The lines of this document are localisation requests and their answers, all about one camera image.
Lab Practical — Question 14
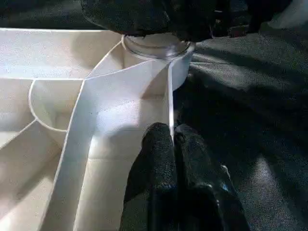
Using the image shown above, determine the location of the white plastic table top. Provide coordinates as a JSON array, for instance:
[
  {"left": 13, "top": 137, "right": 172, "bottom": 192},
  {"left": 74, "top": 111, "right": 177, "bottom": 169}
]
[{"left": 0, "top": 27, "right": 196, "bottom": 231}]

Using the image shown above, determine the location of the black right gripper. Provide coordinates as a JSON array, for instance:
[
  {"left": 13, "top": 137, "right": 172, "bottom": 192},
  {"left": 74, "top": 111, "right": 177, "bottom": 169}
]
[{"left": 211, "top": 0, "right": 268, "bottom": 39}]

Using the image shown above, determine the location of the white plastic table leg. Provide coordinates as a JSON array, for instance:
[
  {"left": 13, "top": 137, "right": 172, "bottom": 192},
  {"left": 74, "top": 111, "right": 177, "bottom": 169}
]
[{"left": 122, "top": 33, "right": 193, "bottom": 60}]

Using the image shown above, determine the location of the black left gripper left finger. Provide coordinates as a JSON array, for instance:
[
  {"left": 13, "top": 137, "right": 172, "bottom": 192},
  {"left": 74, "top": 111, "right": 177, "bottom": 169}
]
[{"left": 119, "top": 122, "right": 179, "bottom": 231}]

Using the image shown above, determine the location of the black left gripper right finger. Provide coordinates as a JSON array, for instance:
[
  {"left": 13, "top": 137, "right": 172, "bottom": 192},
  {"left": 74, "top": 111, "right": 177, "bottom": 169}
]
[{"left": 174, "top": 123, "right": 251, "bottom": 231}]

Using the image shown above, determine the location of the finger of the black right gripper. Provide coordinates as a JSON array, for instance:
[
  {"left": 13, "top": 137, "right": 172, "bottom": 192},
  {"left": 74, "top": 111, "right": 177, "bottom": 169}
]
[{"left": 82, "top": 0, "right": 215, "bottom": 43}]

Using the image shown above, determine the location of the black mat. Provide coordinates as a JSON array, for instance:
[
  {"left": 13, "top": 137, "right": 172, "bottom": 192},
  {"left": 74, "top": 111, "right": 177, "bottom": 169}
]
[{"left": 0, "top": 0, "right": 308, "bottom": 231}]

